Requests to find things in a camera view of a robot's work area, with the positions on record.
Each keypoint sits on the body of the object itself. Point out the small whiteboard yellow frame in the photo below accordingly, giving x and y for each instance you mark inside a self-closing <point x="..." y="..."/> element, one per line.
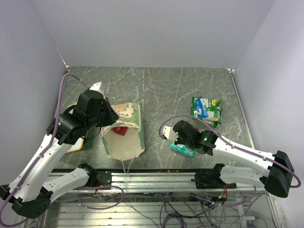
<point x="79" y="144"/>

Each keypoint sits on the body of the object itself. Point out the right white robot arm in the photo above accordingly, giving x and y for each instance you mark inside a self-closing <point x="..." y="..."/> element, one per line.
<point x="273" y="171"/>

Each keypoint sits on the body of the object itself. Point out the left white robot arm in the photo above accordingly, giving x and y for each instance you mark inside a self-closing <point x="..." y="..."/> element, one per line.
<point x="62" y="133"/>

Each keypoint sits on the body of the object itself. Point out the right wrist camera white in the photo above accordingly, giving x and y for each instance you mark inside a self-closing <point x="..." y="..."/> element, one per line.
<point x="168" y="134"/>

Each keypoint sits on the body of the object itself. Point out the teal white snack packet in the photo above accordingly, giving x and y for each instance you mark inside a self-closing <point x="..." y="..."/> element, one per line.
<point x="183" y="149"/>

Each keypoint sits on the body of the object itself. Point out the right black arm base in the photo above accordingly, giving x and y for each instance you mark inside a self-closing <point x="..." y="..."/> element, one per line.
<point x="207" y="179"/>

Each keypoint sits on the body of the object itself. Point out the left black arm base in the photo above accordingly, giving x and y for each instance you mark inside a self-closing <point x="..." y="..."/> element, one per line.
<point x="99" y="180"/>

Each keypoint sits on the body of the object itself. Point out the blue snack packet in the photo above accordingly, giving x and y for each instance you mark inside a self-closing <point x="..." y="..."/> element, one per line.
<point x="201" y="104"/>

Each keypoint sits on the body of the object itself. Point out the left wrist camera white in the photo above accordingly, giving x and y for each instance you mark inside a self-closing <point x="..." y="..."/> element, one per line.
<point x="99" y="87"/>

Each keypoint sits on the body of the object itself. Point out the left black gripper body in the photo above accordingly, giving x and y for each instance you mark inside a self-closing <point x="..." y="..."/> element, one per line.
<point x="102" y="118"/>

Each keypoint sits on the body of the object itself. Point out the red snack packet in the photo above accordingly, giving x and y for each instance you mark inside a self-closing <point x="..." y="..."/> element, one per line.
<point x="121" y="130"/>

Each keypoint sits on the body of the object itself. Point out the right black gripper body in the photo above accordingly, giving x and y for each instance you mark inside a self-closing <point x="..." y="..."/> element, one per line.
<point x="180" y="141"/>

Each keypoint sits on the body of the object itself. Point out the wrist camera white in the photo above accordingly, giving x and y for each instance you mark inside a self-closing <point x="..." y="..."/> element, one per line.
<point x="168" y="134"/>
<point x="99" y="87"/>

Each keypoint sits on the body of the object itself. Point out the green paper bag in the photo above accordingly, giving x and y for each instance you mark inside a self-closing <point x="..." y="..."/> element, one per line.
<point x="124" y="140"/>

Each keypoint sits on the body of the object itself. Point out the aluminium rail frame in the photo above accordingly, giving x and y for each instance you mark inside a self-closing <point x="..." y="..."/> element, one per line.
<point x="141" y="182"/>

